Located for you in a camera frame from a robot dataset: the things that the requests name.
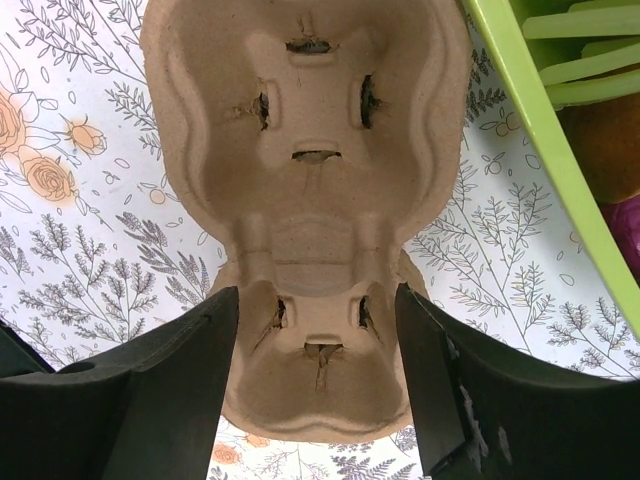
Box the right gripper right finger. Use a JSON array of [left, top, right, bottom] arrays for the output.
[[395, 284, 639, 479]]

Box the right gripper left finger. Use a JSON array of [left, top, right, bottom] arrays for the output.
[[1, 287, 239, 479]]

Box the cardboard cup carrier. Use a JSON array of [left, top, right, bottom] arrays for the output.
[[140, 1, 471, 443]]

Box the floral tablecloth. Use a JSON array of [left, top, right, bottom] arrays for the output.
[[1, 1, 639, 479]]

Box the purple onion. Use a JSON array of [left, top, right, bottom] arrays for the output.
[[600, 195, 640, 282]]

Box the green plastic basket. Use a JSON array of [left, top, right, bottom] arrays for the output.
[[465, 1, 639, 310]]

